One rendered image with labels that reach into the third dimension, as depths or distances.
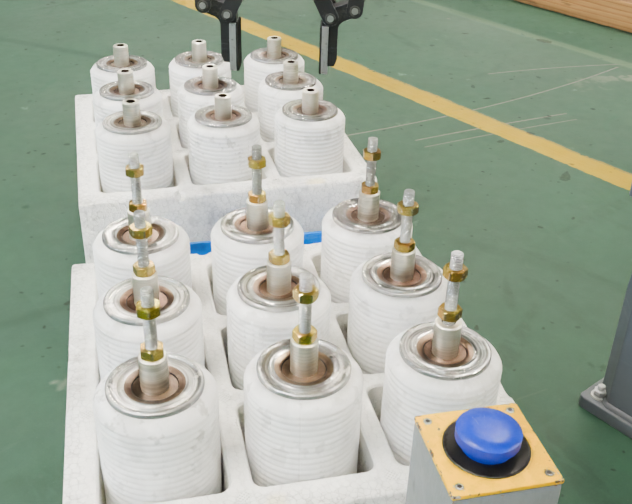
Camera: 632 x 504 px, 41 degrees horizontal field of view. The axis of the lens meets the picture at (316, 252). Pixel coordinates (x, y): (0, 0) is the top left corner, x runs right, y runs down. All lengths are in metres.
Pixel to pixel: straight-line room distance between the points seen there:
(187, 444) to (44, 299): 0.63
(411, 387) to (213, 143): 0.53
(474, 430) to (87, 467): 0.33
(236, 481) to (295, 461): 0.05
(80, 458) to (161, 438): 0.10
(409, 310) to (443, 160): 0.91
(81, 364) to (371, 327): 0.27
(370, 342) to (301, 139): 0.41
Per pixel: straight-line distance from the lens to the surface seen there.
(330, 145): 1.15
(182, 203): 1.11
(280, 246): 0.75
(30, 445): 1.02
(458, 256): 0.66
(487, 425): 0.53
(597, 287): 1.33
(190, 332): 0.75
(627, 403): 1.06
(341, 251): 0.88
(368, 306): 0.78
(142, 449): 0.66
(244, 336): 0.77
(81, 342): 0.85
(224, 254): 0.86
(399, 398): 0.71
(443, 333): 0.69
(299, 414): 0.66
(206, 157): 1.13
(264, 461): 0.70
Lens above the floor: 0.68
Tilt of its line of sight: 31 degrees down
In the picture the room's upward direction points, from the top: 2 degrees clockwise
